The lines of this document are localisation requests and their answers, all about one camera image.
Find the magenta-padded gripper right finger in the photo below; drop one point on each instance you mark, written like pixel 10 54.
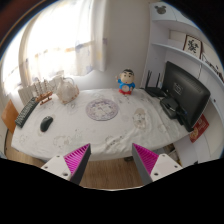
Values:
pixel 147 159

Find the large white conch shell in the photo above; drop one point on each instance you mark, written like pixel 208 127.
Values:
pixel 66 90

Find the black keyboard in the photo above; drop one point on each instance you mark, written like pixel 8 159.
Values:
pixel 26 112

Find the wooden sailing ship model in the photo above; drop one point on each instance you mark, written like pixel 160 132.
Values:
pixel 42 91

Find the orange wooden chair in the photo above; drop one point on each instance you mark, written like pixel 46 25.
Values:
pixel 9 116

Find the white star-print curtain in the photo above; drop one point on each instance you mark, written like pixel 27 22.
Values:
pixel 66 36

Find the white radiator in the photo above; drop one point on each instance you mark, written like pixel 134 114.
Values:
pixel 24 94

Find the white shelf unit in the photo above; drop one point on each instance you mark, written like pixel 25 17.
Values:
pixel 160 26

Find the black router with antennas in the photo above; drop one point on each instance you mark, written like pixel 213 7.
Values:
pixel 154 90

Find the cartoon boy figurine with clock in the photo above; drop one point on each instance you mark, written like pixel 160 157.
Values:
pixel 126 81

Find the black computer mouse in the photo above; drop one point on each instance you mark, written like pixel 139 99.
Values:
pixel 46 123

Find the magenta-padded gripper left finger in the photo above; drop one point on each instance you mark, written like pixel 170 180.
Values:
pixel 76 159

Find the black computer monitor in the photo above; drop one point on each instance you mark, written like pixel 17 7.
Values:
pixel 185 93

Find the red booklet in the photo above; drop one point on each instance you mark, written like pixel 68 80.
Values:
pixel 199 128

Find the white printed tablecloth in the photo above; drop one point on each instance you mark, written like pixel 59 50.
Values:
pixel 100 133

